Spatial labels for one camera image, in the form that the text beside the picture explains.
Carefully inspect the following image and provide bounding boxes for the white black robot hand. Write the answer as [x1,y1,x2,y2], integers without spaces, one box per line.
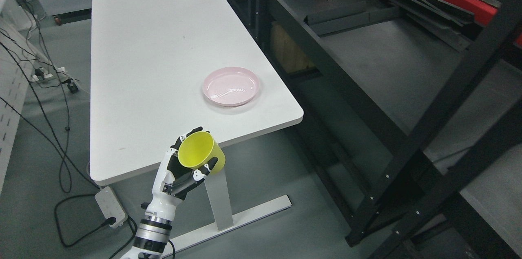
[141,126,220,224]

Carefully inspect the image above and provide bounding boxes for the yellow plastic cup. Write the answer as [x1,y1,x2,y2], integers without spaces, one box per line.
[178,131,226,174]

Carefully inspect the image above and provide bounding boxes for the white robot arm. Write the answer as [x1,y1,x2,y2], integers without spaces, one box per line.
[121,215,175,259]

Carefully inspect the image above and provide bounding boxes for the black metal shelf rack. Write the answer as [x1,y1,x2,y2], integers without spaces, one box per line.
[227,0,521,259]

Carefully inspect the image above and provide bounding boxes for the white floor power strip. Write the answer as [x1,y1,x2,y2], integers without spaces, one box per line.
[95,186,128,229]

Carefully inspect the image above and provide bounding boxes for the pink plastic plate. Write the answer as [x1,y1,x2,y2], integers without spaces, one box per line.
[202,67,261,107]

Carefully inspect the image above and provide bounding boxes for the white work table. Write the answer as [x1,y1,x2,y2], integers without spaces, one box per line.
[90,0,304,257]

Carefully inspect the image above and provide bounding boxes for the white side desk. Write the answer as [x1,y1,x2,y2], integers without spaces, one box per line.
[0,0,47,189]

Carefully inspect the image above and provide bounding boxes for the black cable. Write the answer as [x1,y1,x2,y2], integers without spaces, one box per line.
[0,0,100,194]

